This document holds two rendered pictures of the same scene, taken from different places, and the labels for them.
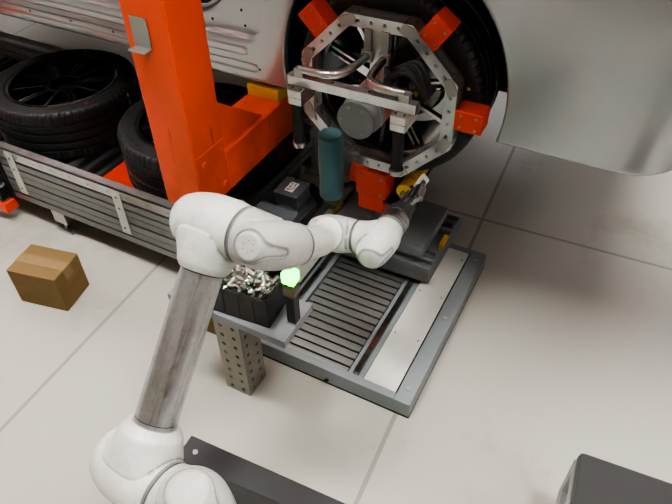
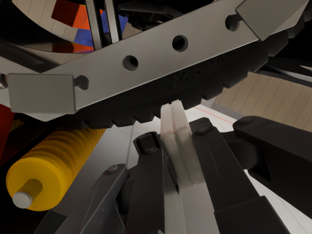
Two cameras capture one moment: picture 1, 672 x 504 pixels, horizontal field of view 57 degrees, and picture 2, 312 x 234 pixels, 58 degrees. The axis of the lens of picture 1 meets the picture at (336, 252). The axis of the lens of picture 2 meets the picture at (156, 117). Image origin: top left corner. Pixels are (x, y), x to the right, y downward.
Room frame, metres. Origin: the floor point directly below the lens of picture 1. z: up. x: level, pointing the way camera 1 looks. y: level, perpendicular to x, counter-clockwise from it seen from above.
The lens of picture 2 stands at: (1.52, -0.18, 0.68)
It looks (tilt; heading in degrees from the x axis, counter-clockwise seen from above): 14 degrees down; 327
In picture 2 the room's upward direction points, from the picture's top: 24 degrees clockwise
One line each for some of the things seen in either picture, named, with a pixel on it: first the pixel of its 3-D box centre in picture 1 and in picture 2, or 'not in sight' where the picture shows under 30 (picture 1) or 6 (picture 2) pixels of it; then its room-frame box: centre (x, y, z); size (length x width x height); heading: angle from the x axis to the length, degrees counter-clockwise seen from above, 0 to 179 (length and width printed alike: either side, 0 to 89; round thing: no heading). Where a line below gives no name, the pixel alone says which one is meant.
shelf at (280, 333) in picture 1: (239, 301); not in sight; (1.31, 0.30, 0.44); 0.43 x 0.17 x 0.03; 62
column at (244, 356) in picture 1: (240, 343); not in sight; (1.32, 0.33, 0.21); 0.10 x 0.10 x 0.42; 62
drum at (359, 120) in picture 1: (369, 106); not in sight; (1.77, -0.11, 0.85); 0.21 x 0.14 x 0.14; 152
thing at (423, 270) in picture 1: (389, 231); not in sight; (1.98, -0.23, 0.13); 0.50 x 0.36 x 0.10; 62
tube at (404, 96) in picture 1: (394, 66); not in sight; (1.68, -0.18, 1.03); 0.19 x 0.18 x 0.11; 152
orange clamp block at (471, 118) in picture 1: (471, 117); not in sight; (1.69, -0.43, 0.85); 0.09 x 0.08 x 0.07; 62
